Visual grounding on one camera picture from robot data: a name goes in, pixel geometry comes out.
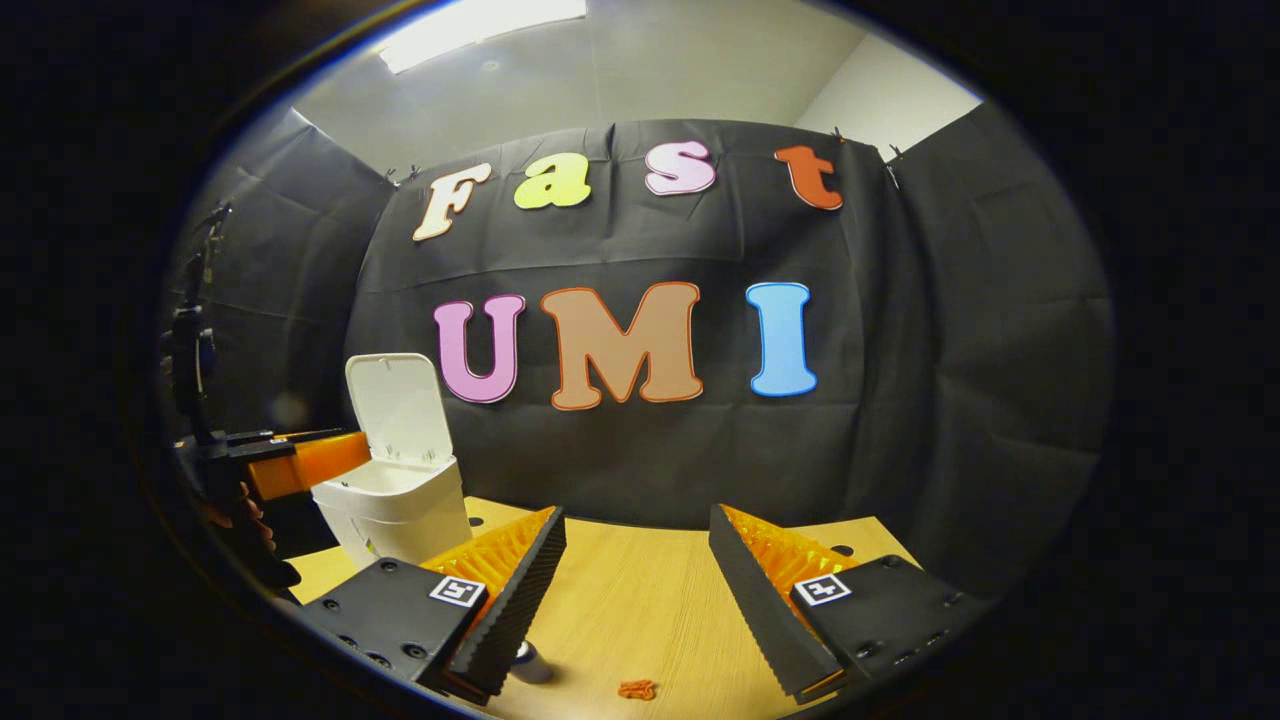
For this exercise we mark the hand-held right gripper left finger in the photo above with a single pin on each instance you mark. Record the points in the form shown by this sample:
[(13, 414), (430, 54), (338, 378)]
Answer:
[(520, 610)]

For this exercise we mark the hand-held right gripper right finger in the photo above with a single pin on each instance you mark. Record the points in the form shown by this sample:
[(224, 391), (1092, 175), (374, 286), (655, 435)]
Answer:
[(760, 600)]

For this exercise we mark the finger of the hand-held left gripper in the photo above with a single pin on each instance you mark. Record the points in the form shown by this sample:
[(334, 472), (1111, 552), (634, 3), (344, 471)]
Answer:
[(310, 462)]

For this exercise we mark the silver pop can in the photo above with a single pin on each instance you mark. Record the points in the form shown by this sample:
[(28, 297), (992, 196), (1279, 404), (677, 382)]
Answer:
[(530, 662)]

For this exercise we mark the white desktop garbage bin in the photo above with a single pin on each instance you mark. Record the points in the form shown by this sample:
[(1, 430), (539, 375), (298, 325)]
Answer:
[(400, 510)]

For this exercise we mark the wooden desktop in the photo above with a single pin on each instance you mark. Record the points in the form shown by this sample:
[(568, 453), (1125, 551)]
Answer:
[(640, 600)]

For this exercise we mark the black backdrop cloth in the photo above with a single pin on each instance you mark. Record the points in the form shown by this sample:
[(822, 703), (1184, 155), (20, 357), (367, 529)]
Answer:
[(900, 400)]

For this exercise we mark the ceiling light panel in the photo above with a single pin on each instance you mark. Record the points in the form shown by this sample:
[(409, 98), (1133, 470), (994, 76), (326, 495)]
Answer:
[(470, 25)]

